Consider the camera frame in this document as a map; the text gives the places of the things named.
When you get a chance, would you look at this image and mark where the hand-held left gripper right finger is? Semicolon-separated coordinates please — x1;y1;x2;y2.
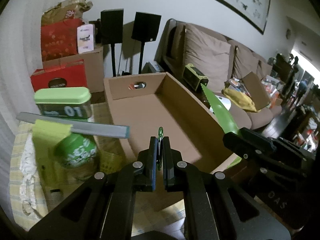
162;136;292;240

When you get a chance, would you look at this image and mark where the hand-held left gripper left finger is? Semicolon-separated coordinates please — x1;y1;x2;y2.
29;136;159;240

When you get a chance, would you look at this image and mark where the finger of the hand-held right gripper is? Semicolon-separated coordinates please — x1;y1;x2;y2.
223;132;272;167
240;128;277;152

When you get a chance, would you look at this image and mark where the green carabiner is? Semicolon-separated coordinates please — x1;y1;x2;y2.
158;127;164;172

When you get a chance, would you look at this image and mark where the green serrated plastic knife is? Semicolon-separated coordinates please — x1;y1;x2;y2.
201;84;241;134

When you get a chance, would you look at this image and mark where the grey-blue bar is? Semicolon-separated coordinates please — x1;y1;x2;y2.
16;112;131;139

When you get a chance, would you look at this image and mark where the green-lidded jar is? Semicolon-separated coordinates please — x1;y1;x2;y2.
54;132;98;182

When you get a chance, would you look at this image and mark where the yellow cloth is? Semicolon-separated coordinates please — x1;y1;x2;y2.
222;87;258;112

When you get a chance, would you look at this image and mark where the white round object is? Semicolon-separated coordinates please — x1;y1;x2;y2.
209;95;232;114

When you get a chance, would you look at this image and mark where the cardboard box on sofa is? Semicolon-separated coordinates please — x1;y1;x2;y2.
241;71;272;110

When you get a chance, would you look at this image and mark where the brown sofa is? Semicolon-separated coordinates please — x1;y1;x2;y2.
154;18;284;130

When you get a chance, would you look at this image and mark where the small brown sofa cushion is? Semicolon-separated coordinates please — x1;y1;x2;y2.
233;46;261;81

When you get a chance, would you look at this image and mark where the green and black case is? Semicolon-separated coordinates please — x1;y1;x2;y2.
182;63;209;91

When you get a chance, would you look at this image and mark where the black electronic device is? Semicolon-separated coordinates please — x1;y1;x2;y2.
142;61;164;74

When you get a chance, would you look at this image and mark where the large brown sofa cushion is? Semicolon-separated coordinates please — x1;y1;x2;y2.
184;23;232;93

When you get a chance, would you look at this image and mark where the green rectangular tin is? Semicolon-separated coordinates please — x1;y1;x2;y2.
34;87;92;120

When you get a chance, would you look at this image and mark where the large brown cardboard box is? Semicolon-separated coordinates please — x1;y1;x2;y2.
42;45;104;93

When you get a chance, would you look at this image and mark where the white patterned cloth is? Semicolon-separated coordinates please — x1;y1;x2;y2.
15;135;48;218

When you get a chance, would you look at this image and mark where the red gift box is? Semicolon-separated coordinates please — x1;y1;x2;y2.
30;59;87;93

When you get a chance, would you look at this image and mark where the black speaker on stand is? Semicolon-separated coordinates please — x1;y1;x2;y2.
100;9;124;77
131;11;162;74

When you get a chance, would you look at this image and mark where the white printed carton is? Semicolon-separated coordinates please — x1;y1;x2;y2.
76;23;95;54

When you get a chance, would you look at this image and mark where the red gift bag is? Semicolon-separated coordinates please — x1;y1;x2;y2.
41;19;84;62

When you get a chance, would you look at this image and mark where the crumpled brown paper bag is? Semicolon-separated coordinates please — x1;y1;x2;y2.
41;0;93;27

